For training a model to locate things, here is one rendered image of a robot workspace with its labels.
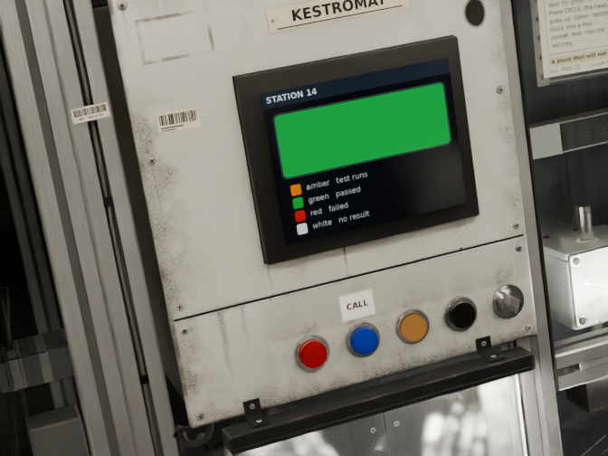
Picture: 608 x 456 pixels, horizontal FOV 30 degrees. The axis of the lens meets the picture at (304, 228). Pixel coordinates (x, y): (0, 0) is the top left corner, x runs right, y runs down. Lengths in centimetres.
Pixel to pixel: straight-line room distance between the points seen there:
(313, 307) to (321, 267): 4
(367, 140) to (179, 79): 21
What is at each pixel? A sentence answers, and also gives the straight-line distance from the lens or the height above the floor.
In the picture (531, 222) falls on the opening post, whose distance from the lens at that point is 133.
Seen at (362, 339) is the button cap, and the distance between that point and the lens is 125.
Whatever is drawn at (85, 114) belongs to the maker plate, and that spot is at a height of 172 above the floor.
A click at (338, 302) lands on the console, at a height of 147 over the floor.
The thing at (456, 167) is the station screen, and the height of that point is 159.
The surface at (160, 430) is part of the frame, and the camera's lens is 124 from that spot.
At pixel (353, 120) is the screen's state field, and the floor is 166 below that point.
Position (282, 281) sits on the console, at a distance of 122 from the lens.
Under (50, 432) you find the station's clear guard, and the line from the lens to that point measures 124.
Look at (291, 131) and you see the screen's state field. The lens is 117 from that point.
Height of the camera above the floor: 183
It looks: 13 degrees down
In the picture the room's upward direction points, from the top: 9 degrees counter-clockwise
